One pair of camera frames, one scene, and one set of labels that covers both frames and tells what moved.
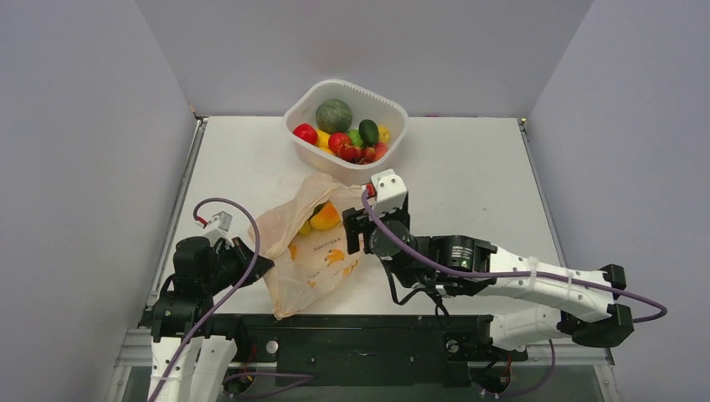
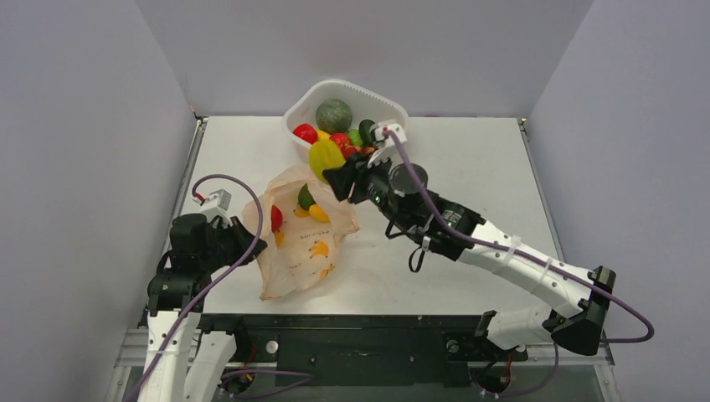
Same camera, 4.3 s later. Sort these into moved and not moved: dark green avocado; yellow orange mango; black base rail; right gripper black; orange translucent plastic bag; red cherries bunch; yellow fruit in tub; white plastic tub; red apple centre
Moved: orange translucent plastic bag; yellow orange mango; right gripper black
Not moved: white plastic tub; black base rail; yellow fruit in tub; red apple centre; red cherries bunch; dark green avocado
